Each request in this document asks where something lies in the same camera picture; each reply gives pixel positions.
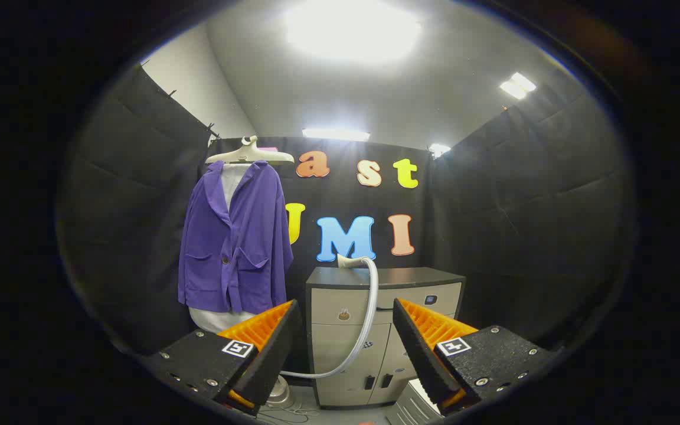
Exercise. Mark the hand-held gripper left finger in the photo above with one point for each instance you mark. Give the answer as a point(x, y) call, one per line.
point(275, 354)

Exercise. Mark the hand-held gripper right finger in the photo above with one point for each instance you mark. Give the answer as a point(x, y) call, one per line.
point(417, 348)

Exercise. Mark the garment steamer base unit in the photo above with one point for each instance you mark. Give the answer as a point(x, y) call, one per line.
point(281, 394)

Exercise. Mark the purple jacket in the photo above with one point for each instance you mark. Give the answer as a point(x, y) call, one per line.
point(245, 236)

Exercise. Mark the white clothes hanger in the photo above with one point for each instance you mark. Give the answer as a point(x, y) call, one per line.
point(251, 154)

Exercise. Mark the grey cabinet with dark top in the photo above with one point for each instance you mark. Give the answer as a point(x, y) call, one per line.
point(331, 348)

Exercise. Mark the white ribbed board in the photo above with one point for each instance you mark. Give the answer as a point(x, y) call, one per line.
point(411, 407)

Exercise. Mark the white padded ironing form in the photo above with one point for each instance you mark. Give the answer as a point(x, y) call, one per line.
point(216, 321)

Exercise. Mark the small ceiling light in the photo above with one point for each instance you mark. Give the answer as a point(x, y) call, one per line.
point(439, 149)

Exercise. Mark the long ceiling light strip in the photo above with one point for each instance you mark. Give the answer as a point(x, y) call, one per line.
point(335, 134)

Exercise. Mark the double ceiling light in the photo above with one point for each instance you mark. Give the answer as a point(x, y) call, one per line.
point(517, 85)

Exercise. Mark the large square ceiling light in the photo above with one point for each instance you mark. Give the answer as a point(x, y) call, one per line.
point(352, 29)

